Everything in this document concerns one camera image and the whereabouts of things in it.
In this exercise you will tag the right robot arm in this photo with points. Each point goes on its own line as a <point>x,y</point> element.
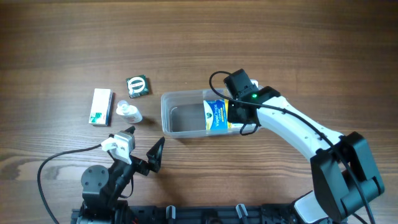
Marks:
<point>344,173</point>

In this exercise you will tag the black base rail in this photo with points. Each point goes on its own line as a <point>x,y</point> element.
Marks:
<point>266,213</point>

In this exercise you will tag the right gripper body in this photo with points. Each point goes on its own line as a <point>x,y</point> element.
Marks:
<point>236,113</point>

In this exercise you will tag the clear plastic container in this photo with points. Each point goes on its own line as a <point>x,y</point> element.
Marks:
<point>183,114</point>

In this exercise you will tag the blue VapoDrops box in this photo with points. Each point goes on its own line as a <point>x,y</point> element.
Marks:
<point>216,114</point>

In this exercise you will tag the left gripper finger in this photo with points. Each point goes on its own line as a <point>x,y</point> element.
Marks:
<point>154,155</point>
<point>130,130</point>

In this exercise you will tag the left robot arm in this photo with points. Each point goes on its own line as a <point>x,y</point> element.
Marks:
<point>103,199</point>

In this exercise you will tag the green Zam-Buk box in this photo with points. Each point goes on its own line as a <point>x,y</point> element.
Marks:
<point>137,86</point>

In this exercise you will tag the white green medicine box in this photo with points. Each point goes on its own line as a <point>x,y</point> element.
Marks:
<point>100,108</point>

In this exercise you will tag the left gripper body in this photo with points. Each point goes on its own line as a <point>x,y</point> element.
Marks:
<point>140,164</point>

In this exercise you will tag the small white bottle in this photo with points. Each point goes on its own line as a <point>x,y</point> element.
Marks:
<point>128,113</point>

